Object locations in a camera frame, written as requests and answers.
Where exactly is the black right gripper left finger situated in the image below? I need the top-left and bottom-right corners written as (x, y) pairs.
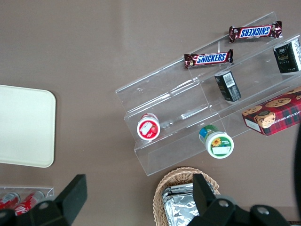
top-left (0, 174), bottom-right (88, 226)

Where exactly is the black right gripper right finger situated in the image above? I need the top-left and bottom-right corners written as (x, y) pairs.
top-left (189, 173), bottom-right (291, 226)

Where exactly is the light wicker basket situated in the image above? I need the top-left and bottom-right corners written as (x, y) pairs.
top-left (152, 167), bottom-right (222, 226)

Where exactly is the cream plastic tray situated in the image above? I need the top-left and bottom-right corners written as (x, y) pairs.
top-left (0, 84), bottom-right (57, 169)

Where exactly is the clear acrylic bottle rack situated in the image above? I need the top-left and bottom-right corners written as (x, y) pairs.
top-left (0, 186), bottom-right (55, 212)

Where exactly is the foil wrapped pack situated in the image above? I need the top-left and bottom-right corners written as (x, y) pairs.
top-left (161, 183), bottom-right (218, 226)
top-left (164, 195), bottom-right (201, 226)

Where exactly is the red cola bottle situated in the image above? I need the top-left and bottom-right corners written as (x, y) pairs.
top-left (0, 192), bottom-right (21, 210)
top-left (14, 190), bottom-right (46, 217)

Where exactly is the green lid cup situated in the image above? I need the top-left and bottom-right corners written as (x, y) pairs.
top-left (198, 124), bottom-right (235, 160)

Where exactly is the red lid cup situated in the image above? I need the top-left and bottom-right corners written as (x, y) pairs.
top-left (136, 113), bottom-right (161, 141)

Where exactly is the red tartan cookie box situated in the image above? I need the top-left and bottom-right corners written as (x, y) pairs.
top-left (242, 86), bottom-right (301, 137)

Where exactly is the small black carton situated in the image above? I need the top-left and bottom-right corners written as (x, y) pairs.
top-left (273, 38), bottom-right (301, 74)
top-left (214, 70), bottom-right (242, 103)

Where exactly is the clear acrylic stepped shelf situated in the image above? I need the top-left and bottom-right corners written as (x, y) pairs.
top-left (115, 11), bottom-right (301, 177)

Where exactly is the Snickers chocolate bar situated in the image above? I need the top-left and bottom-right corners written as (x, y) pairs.
top-left (183, 48), bottom-right (234, 70)
top-left (229, 21), bottom-right (283, 44)

